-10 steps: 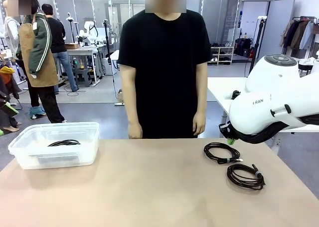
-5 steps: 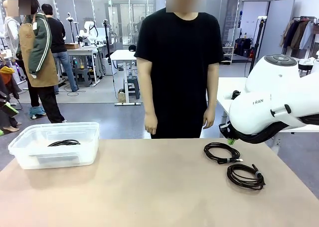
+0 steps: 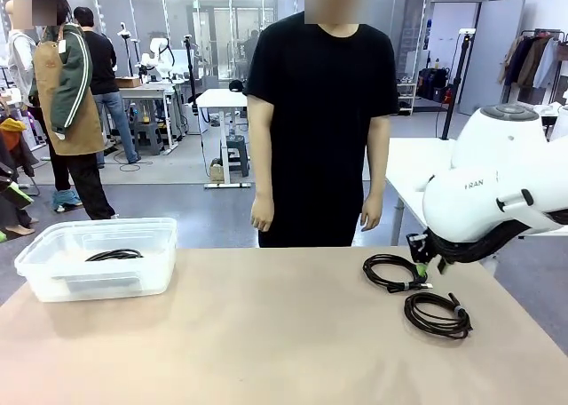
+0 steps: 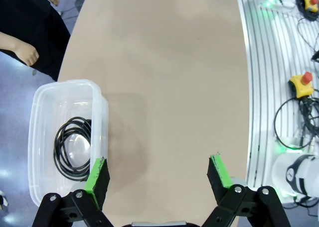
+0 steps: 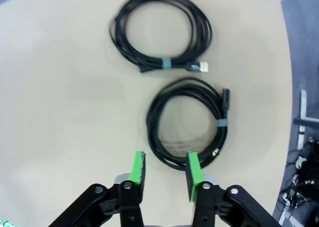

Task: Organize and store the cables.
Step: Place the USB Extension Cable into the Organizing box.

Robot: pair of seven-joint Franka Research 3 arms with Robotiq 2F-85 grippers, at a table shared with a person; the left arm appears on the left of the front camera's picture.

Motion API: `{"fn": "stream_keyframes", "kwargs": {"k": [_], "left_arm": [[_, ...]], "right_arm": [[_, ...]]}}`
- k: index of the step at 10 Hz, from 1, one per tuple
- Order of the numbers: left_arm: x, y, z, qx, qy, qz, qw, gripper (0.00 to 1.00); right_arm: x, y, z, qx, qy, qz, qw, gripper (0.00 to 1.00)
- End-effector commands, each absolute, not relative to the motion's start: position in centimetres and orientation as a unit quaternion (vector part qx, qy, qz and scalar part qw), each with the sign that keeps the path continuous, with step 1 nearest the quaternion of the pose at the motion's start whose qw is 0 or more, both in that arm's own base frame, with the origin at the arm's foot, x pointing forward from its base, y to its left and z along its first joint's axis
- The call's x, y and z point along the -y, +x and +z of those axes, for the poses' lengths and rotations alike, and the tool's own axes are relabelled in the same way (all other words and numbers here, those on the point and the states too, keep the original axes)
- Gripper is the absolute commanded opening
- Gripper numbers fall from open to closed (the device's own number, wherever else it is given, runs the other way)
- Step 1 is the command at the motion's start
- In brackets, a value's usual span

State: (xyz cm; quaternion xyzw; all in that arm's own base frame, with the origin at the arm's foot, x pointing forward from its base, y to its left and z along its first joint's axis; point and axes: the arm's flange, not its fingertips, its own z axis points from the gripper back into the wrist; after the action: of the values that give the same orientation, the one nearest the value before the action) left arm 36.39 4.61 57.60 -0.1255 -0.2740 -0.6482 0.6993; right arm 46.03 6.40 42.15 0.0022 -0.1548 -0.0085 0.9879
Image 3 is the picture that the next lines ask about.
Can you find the person's right forearm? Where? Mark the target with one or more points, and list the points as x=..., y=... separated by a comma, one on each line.
x=262, y=174

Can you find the person in black t-shirt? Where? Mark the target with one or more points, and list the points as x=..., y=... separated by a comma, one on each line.
x=319, y=112

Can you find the black cap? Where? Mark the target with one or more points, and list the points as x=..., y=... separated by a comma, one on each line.
x=237, y=86

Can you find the white shoe rack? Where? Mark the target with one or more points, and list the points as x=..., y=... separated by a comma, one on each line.
x=406, y=98

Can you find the person's left forearm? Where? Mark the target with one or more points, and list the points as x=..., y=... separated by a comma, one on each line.
x=377, y=176

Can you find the small white desk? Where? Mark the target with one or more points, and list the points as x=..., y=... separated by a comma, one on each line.
x=222, y=97

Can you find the black bags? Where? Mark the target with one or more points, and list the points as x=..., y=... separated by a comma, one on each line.
x=432, y=83

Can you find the cardboard box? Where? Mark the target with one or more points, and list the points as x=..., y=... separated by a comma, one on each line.
x=128, y=82

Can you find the person's right hand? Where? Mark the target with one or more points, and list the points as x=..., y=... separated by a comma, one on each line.
x=262, y=216

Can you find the white workbench desk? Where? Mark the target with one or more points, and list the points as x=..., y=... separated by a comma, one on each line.
x=146, y=89

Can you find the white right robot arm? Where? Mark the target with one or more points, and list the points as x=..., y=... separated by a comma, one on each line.
x=470, y=209

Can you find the grey partition panel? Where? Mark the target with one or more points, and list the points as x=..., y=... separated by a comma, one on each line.
x=492, y=58

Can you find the man in black shirt jeans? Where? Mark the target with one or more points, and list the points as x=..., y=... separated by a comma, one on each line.
x=104, y=67

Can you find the person's left hand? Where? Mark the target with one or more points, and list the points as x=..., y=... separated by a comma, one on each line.
x=372, y=216

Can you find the grey plastic step stool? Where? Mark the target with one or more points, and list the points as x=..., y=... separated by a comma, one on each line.
x=235, y=154
x=148, y=134

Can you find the black tripod pole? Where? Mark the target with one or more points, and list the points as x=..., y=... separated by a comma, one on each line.
x=457, y=76

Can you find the clothes rack with coats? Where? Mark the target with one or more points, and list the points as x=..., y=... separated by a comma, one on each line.
x=528, y=58

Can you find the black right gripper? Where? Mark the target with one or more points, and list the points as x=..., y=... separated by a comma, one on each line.
x=421, y=247

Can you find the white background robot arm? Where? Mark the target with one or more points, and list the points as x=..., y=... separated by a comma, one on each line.
x=155, y=47

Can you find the clear plastic storage bin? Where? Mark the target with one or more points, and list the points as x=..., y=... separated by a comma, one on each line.
x=102, y=285

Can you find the woman in brown apron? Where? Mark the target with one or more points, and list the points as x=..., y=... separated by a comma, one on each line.
x=66, y=89

